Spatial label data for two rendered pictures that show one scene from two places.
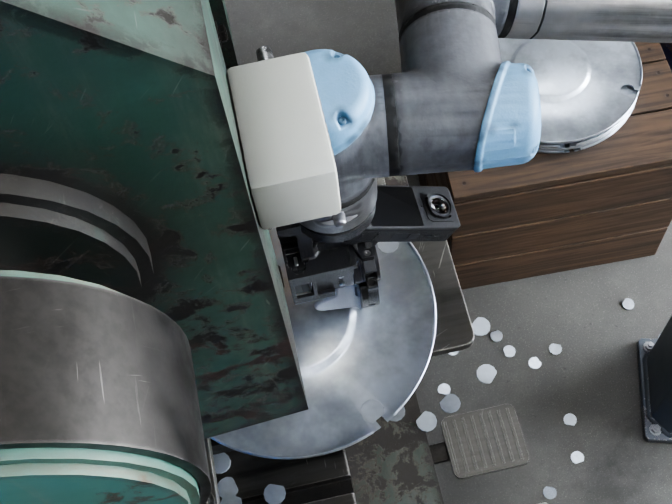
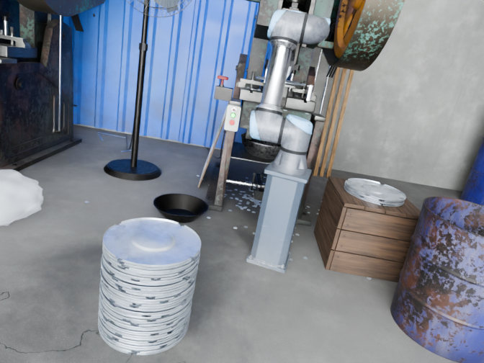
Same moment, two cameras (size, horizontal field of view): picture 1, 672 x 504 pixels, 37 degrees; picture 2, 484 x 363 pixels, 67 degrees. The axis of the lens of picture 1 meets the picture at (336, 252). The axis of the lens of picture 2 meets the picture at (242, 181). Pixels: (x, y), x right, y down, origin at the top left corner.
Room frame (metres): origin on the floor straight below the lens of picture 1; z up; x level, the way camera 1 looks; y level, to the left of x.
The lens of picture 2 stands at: (0.36, -2.13, 0.87)
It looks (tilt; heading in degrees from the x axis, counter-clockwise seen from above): 19 degrees down; 92
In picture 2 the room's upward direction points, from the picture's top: 10 degrees clockwise
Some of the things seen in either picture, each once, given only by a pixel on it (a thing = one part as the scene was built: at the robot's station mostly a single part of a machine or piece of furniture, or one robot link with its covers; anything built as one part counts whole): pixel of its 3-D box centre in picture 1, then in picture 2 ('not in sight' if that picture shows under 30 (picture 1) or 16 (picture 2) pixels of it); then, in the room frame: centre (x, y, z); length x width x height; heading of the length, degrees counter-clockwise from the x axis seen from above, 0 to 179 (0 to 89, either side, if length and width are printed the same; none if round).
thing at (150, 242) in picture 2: not in sight; (153, 239); (0.10, -1.16, 0.31); 0.29 x 0.29 x 0.01
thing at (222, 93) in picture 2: not in sight; (222, 102); (0.11, -0.08, 0.62); 0.10 x 0.06 x 0.20; 5
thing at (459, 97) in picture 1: (457, 100); not in sight; (0.43, -0.10, 1.09); 0.11 x 0.11 x 0.08; 86
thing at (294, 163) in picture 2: not in sight; (291, 158); (0.51, -0.59, 0.50); 0.15 x 0.15 x 0.10
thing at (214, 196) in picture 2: not in sight; (227, 122); (0.13, 0.30, 0.45); 0.92 x 0.12 x 0.90; 95
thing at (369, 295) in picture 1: (364, 279); not in sight; (0.40, -0.02, 0.88); 0.05 x 0.02 x 0.09; 5
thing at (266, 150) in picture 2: not in sight; (265, 147); (0.40, 0.18, 0.36); 0.34 x 0.34 x 0.10
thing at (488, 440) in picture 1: (339, 476); (260, 186); (0.42, 0.04, 0.14); 0.59 x 0.10 x 0.05; 95
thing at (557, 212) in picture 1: (535, 138); (363, 225); (0.96, -0.38, 0.18); 0.40 x 0.38 x 0.35; 92
